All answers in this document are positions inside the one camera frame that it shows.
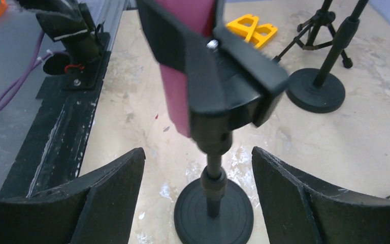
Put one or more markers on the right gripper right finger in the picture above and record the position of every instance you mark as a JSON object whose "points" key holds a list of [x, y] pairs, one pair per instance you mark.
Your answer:
{"points": [[301, 208]]}

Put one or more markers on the black round-base stand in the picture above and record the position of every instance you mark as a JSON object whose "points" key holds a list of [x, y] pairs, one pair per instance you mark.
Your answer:
{"points": [[229, 85], [317, 90]]}

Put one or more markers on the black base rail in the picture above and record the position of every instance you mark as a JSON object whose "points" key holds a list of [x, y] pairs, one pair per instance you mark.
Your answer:
{"points": [[53, 150]]}

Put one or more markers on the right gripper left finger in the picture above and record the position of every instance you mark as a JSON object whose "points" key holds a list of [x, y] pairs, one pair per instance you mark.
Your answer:
{"points": [[97, 207]]}

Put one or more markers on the pink microphone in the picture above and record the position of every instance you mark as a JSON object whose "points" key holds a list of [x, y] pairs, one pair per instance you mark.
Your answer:
{"points": [[196, 15]]}

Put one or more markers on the yellow plastic bracket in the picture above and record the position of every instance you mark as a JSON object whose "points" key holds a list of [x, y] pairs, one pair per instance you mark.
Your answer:
{"points": [[248, 28]]}

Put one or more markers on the black tripod shock mount stand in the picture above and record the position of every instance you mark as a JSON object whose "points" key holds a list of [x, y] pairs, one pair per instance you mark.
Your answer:
{"points": [[309, 30]]}

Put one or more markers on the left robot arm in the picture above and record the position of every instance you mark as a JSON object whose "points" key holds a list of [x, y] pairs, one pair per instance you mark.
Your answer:
{"points": [[69, 22]]}

